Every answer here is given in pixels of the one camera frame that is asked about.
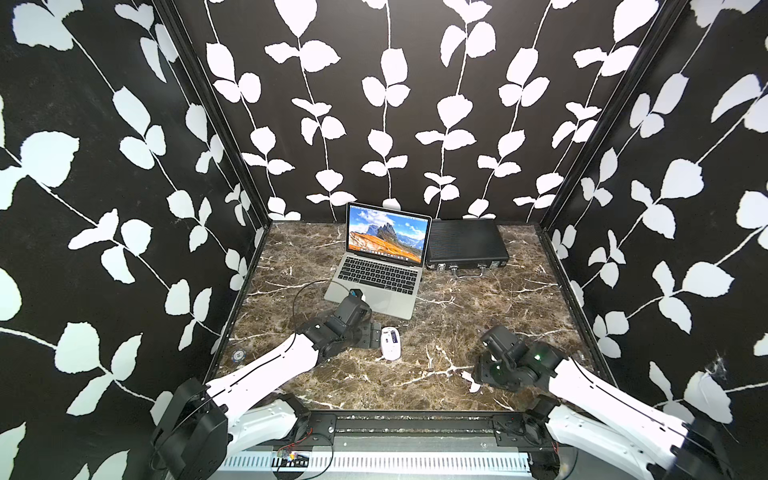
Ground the white wireless mouse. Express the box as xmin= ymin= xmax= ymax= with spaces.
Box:
xmin=380 ymin=327 xmax=402 ymax=361

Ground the white mouse battery cover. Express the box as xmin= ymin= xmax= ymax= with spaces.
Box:
xmin=461 ymin=371 xmax=481 ymax=394

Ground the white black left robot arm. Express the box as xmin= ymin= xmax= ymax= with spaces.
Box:
xmin=149 ymin=289 xmax=374 ymax=479

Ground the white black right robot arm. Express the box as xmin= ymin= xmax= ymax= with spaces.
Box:
xmin=473 ymin=325 xmax=736 ymax=479

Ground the silver open laptop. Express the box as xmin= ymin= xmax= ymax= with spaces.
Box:
xmin=324 ymin=202 xmax=432 ymax=320

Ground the black flat electronics box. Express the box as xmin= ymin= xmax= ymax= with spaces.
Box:
xmin=426 ymin=219 xmax=509 ymax=270

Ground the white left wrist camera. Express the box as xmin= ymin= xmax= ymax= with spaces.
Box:
xmin=349 ymin=289 xmax=366 ymax=302

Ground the white slotted cable duct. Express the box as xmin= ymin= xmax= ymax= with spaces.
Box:
xmin=219 ymin=451 xmax=532 ymax=477

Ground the black front mounting rail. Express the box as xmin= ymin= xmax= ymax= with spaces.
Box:
xmin=269 ymin=410 xmax=559 ymax=451

